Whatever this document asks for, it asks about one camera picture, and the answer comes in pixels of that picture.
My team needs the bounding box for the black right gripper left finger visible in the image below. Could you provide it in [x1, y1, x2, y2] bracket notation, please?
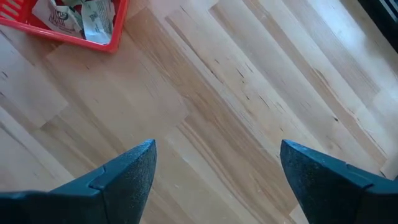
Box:
[0, 139, 157, 224]

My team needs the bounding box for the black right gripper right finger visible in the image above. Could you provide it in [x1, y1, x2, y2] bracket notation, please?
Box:
[279, 139, 398, 224]

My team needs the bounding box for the green white sweetener packet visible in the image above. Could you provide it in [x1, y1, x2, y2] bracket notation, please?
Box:
[31, 0, 85, 39]
[81, 0, 116, 45]

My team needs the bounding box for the red plastic basket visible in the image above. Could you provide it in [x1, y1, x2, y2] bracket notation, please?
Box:
[0, 0, 130, 54]

